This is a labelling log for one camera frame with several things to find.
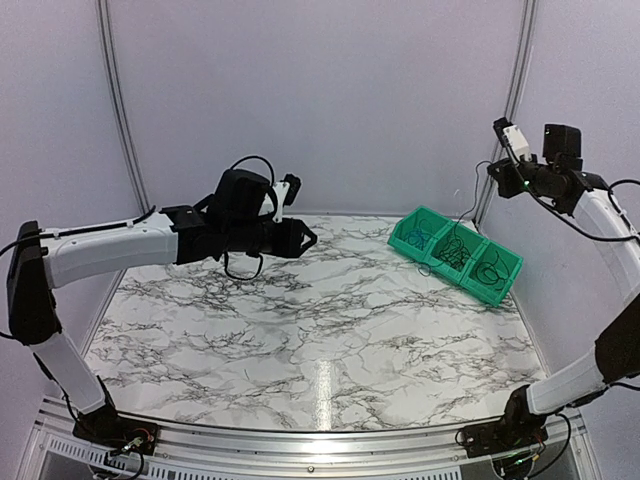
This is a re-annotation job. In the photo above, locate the green plastic bin right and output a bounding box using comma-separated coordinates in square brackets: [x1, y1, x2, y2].
[460, 242, 523, 307]

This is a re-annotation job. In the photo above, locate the thick black cable bin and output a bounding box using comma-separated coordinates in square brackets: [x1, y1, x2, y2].
[472, 249, 510, 291]

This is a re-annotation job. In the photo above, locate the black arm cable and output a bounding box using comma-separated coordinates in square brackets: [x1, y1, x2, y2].
[0, 155, 275, 341]
[519, 164, 640, 471]

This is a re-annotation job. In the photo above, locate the aluminium left corner post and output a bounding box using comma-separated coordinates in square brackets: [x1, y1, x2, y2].
[95, 0, 151, 213]

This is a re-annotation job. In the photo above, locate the aluminium corner post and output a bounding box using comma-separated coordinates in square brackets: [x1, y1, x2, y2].
[473, 0, 539, 230]
[95, 0, 151, 213]

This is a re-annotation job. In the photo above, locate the blue cable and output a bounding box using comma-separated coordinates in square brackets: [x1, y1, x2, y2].
[403, 217, 434, 251]

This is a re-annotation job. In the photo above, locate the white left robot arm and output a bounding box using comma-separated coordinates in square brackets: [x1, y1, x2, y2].
[1, 166, 317, 453]

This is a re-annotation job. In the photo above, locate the thin black long cable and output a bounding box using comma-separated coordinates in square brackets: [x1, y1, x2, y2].
[435, 227, 474, 274]

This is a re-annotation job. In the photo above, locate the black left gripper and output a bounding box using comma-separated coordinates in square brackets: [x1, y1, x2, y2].
[225, 217, 316, 258]

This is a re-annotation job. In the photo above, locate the green plastic bin middle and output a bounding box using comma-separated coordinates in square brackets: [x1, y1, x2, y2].
[423, 222, 489, 284]

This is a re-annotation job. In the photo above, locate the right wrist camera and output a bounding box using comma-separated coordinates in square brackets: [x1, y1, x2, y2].
[493, 117, 533, 163]

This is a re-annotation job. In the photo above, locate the green plastic bin left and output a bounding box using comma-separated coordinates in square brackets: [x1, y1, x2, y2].
[388, 206, 453, 262]

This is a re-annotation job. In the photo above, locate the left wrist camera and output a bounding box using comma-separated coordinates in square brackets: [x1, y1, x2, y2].
[259, 174, 302, 223]

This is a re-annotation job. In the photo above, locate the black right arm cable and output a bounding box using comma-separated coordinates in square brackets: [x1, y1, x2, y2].
[519, 164, 640, 471]

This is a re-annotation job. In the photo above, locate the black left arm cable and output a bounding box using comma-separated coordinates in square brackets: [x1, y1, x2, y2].
[0, 155, 275, 341]

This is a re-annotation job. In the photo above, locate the aluminium right corner post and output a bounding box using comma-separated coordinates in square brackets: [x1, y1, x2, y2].
[473, 0, 539, 230]

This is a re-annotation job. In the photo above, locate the green plastic bin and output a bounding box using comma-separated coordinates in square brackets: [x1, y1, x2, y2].
[423, 222, 489, 284]
[460, 242, 523, 307]
[388, 206, 453, 262]

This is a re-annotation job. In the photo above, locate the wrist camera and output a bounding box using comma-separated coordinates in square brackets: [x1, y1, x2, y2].
[493, 117, 533, 163]
[259, 174, 302, 223]

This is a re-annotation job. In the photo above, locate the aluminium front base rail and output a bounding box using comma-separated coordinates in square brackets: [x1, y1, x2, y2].
[16, 397, 602, 479]

